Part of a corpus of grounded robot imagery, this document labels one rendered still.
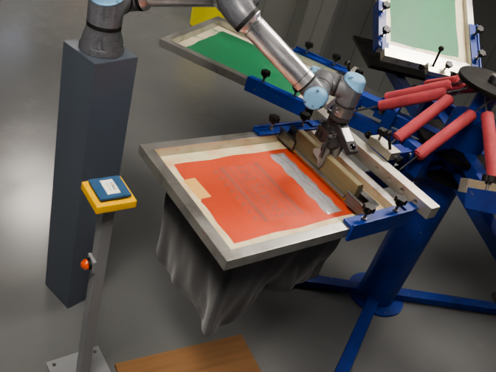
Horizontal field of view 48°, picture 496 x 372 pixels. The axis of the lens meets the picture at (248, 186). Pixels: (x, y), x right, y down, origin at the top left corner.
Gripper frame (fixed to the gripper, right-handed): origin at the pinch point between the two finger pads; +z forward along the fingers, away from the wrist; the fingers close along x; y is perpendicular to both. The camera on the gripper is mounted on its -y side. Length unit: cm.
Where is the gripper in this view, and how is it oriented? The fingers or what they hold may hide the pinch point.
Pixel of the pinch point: (325, 164)
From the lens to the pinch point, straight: 207.3
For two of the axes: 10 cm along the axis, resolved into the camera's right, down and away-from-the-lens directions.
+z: -2.6, 7.9, 5.6
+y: -5.3, -6.0, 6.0
